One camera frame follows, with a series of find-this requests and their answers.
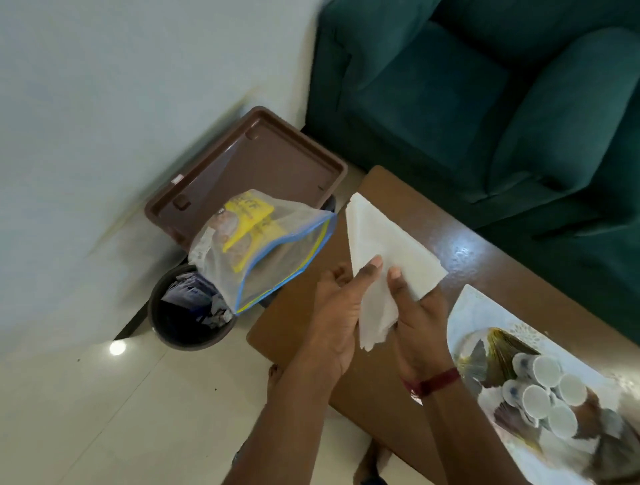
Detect person's left hand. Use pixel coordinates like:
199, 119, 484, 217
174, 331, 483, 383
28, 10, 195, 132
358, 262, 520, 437
302, 254, 386, 380

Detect person's right hand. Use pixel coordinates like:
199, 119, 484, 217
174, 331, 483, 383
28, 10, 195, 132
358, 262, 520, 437
385, 267, 457, 386

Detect floral white placemat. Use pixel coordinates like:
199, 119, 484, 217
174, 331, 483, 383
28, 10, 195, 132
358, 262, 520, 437
446, 283, 640, 485

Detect clear zip bag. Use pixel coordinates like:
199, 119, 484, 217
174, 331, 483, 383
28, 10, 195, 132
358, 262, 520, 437
187, 189, 339, 316

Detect white paper napkin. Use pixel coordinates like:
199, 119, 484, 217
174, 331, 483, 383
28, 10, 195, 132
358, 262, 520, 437
345, 192, 449, 352

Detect yellow snack packet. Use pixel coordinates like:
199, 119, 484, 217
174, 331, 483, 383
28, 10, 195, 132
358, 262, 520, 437
232, 222, 289, 274
212, 197, 276, 253

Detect white ceramic cup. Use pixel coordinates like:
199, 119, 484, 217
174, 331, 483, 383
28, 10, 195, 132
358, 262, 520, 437
552, 373, 589, 408
511, 352, 565, 390
501, 379, 553, 422
542, 402, 580, 440

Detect person's right forearm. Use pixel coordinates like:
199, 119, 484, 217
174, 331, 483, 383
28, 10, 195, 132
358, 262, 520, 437
412, 377, 531, 485

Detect person's left forearm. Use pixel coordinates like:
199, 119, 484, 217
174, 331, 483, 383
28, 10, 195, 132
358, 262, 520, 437
222, 357, 351, 485

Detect person's left foot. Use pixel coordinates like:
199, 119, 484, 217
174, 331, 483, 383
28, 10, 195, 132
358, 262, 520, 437
266, 363, 286, 400

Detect person's foot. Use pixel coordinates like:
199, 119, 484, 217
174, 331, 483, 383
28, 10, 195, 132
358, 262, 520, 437
352, 439, 393, 485
266, 363, 286, 400

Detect person's right foot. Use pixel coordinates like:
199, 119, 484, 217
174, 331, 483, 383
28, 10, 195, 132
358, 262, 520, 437
352, 439, 393, 485

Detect red thread wristband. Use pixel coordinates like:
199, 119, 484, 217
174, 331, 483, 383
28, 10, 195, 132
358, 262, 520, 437
402, 367, 462, 406

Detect leaf print serving tray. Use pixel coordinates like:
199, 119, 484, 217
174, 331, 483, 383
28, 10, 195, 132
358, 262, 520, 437
455, 327, 640, 483

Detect crumpled paper trash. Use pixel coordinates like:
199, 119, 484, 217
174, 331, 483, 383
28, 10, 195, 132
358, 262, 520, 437
161, 272, 233, 330

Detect black waste bin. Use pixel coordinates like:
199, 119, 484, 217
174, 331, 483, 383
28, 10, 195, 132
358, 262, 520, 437
147, 263, 239, 352

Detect brown plastic tray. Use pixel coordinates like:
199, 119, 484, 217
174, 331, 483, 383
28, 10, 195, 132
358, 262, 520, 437
143, 105, 349, 250

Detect green velvet sofa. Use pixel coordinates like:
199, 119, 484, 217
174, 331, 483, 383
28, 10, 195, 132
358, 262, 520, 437
305, 0, 640, 346

